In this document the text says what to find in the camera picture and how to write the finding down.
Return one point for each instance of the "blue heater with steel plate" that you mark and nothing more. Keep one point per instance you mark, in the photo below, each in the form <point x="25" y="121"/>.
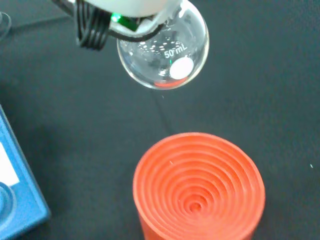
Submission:
<point x="22" y="200"/>

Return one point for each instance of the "black bench cloth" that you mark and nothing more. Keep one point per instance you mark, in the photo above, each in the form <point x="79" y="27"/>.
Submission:
<point x="75" y="100"/>

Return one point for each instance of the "clear glass vessel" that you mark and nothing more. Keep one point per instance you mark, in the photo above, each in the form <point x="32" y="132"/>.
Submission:
<point x="4" y="22"/>

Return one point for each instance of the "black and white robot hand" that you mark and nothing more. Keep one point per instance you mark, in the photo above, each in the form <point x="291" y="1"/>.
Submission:
<point x="125" y="6"/>

